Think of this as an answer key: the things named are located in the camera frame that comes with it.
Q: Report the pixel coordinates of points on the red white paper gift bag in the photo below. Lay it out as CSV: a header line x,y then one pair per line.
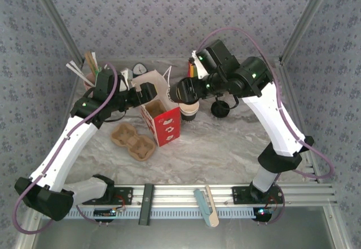
x,y
167,130

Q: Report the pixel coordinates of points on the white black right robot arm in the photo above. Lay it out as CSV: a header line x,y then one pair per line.
x,y
270,124

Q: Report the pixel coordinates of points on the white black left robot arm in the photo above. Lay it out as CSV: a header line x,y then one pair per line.
x,y
67,156

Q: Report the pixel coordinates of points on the green white wrapped pick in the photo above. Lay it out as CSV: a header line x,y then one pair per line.
x,y
98,70

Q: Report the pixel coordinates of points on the teal alarm clock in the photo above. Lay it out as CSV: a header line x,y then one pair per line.
x,y
140,69

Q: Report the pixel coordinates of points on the white paper stick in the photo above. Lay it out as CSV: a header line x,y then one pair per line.
x,y
94,58

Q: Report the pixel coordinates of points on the black plastic cup lid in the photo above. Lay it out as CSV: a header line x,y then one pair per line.
x,y
220,110

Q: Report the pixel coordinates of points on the dark green flat bar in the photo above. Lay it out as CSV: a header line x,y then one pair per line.
x,y
146,203

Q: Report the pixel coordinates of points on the light blue plastic tool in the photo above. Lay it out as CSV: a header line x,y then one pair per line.
x,y
201,202

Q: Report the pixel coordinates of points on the flat wooden stick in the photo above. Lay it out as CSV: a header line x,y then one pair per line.
x,y
211,201

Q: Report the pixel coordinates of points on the aluminium side rail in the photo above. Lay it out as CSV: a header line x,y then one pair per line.
x,y
287,76

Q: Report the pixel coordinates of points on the aluminium frame post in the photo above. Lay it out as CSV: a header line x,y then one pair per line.
x,y
305,20
57,20

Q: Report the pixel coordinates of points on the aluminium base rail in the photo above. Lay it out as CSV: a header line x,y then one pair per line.
x,y
175,194

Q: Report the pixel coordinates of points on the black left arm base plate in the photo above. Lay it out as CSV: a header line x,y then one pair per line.
x,y
124,195

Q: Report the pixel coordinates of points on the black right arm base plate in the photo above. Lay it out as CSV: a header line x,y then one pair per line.
x,y
239,195

